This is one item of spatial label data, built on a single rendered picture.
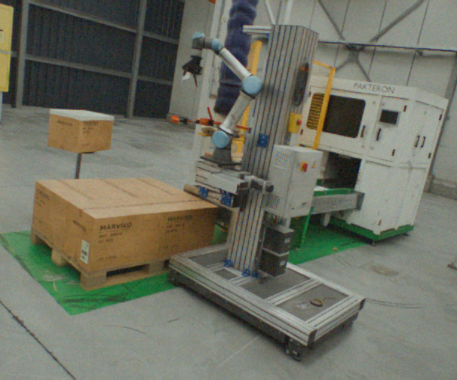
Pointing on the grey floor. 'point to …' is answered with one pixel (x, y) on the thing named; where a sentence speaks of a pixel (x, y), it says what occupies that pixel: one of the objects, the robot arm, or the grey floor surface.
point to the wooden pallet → (96, 278)
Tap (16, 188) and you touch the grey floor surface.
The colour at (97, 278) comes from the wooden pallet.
